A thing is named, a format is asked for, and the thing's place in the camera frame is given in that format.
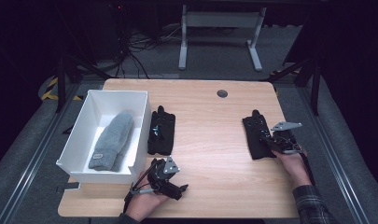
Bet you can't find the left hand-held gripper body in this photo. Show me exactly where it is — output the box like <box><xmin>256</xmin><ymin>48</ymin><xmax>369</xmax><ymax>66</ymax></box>
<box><xmin>129</xmin><ymin>155</ymin><xmax>181</xmax><ymax>196</ymax></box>

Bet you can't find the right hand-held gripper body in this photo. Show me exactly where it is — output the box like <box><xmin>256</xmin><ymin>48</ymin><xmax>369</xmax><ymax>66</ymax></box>
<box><xmin>270</xmin><ymin>121</ymin><xmax>304</xmax><ymax>156</ymax></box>

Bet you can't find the black glove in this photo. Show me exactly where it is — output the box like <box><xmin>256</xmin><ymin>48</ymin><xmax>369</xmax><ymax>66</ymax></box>
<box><xmin>147</xmin><ymin>105</ymin><xmax>176</xmax><ymax>157</ymax></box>
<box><xmin>242</xmin><ymin>109</ymin><xmax>298</xmax><ymax>161</ymax></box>

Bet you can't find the grey mitten with label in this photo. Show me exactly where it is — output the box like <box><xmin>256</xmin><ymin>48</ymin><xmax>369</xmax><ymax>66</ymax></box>
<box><xmin>88</xmin><ymin>111</ymin><xmax>135</xmax><ymax>172</ymax></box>

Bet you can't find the white box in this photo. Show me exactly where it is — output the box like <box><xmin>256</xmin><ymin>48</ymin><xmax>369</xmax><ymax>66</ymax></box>
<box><xmin>55</xmin><ymin>90</ymin><xmax>152</xmax><ymax>185</ymax></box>

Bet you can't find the person's right hand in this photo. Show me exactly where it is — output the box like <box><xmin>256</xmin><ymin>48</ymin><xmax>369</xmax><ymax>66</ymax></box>
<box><xmin>272</xmin><ymin>149</ymin><xmax>313</xmax><ymax>189</ymax></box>

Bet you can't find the person's left hand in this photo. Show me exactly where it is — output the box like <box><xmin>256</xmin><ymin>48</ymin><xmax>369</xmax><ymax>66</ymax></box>
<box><xmin>124</xmin><ymin>172</ymin><xmax>171</xmax><ymax>222</ymax></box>

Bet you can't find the black tripod stand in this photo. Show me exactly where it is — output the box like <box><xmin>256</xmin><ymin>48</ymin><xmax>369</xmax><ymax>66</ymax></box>
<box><xmin>264</xmin><ymin>55</ymin><xmax>322</xmax><ymax>117</ymax></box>
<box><xmin>54</xmin><ymin>54</ymin><xmax>114</xmax><ymax>114</ymax></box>

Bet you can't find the yellow black floor tape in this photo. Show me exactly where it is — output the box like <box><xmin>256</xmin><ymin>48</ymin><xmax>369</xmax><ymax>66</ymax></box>
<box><xmin>40</xmin><ymin>77</ymin><xmax>84</xmax><ymax>102</ymax></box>

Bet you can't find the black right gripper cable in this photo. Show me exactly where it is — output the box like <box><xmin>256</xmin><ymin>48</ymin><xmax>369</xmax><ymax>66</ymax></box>
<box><xmin>297</xmin><ymin>144</ymin><xmax>316</xmax><ymax>187</ymax></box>

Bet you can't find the grey metal floor rail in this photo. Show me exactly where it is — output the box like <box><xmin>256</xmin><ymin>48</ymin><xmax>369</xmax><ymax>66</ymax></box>
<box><xmin>297</xmin><ymin>87</ymin><xmax>371</xmax><ymax>224</ymax></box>
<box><xmin>0</xmin><ymin>83</ymin><xmax>82</xmax><ymax>224</ymax></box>

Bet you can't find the white metal stand frame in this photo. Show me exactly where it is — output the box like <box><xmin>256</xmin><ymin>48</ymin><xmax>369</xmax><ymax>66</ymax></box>
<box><xmin>177</xmin><ymin>4</ymin><xmax>268</xmax><ymax>73</ymax></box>

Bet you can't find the tangle of black floor cables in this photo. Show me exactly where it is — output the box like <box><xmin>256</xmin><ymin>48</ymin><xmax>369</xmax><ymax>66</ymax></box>
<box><xmin>115</xmin><ymin>22</ymin><xmax>185</xmax><ymax>79</ymax></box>

